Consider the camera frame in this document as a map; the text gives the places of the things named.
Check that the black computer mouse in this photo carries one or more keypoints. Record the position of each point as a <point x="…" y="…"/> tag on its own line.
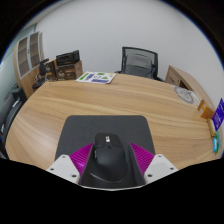
<point x="108" y="156"/>

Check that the grey backpack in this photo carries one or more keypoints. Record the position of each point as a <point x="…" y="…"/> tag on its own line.
<point x="140" y="65"/>

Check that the brown printed cardboard box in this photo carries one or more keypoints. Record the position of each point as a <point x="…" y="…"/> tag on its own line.
<point x="69" y="71"/>

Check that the purple standing card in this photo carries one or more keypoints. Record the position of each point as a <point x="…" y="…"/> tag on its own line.
<point x="219" y="115"/>

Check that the black printed box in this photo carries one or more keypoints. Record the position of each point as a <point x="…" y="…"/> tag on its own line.
<point x="67" y="57"/>

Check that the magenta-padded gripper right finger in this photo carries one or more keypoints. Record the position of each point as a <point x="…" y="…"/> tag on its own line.
<point x="144" y="158"/>

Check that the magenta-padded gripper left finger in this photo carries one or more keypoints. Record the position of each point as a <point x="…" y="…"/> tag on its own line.
<point x="80" y="158"/>

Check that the black padded office chair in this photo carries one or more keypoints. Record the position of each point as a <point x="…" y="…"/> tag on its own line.
<point x="10" y="110"/>

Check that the tan packet with white label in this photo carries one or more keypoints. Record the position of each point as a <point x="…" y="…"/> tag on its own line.
<point x="211" y="127"/>

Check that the wooden shelf unit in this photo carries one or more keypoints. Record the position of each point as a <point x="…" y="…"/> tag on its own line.
<point x="20" y="83"/>

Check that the dark grey mouse pad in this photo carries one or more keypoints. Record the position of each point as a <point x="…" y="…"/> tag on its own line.
<point x="106" y="125"/>

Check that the white paper sheet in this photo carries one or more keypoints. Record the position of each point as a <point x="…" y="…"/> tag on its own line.
<point x="196" y="99"/>

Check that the black mesh office chair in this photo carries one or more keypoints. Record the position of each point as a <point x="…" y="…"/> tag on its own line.
<point x="140" y="50"/>

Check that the white green printed leaflet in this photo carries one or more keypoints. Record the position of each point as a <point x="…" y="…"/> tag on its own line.
<point x="96" y="77"/>

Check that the green packet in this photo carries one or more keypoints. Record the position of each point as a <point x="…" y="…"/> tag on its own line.
<point x="220" y="141"/>

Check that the small black swivel chair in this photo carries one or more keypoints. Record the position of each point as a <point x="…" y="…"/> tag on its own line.
<point x="42" y="66"/>

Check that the small brown cardboard box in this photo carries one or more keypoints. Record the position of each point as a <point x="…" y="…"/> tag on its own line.
<point x="50" y="69"/>

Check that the blue wipes packet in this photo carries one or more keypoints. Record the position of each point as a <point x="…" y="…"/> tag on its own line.
<point x="215" y="146"/>

